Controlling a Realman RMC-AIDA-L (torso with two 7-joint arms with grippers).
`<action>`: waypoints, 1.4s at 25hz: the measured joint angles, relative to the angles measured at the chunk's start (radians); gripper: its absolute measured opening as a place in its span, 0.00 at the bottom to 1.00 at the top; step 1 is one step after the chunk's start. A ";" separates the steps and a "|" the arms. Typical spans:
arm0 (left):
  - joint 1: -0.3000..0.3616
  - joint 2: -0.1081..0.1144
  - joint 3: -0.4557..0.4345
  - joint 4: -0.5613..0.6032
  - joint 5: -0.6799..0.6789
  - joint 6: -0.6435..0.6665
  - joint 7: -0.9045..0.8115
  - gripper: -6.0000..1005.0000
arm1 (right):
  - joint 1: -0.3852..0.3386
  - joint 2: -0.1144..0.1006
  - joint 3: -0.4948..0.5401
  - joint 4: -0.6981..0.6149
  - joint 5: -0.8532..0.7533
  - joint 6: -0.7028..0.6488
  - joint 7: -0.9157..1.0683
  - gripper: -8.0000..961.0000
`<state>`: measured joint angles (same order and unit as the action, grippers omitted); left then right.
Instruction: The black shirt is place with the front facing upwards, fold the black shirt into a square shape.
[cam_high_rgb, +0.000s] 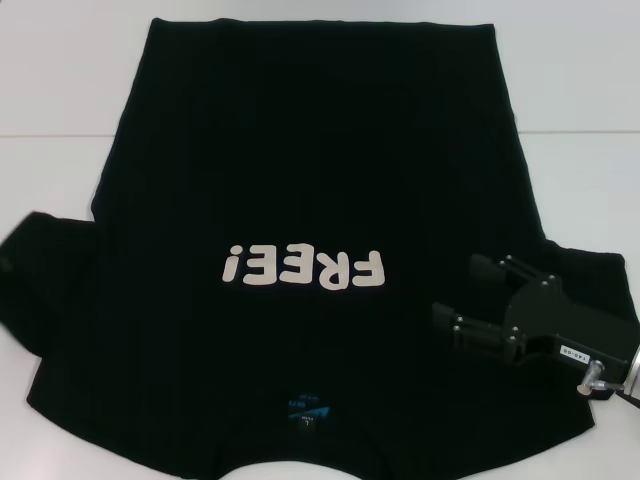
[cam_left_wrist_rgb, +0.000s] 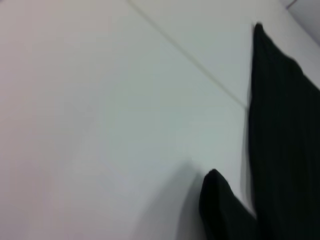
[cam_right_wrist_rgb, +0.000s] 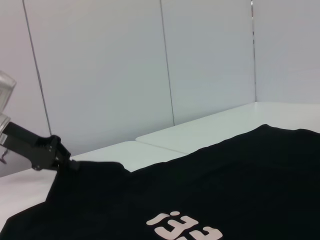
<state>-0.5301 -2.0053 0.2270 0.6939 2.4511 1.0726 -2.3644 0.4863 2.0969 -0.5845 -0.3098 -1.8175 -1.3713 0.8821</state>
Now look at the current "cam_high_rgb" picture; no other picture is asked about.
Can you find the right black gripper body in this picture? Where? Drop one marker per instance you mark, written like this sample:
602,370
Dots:
545,320

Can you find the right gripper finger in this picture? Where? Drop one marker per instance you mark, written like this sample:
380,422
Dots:
482,264
480,335

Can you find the black shirt with FREE print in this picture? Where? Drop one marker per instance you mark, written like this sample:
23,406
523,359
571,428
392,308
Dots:
320,150

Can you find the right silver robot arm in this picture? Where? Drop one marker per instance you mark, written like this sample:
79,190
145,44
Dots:
634,372

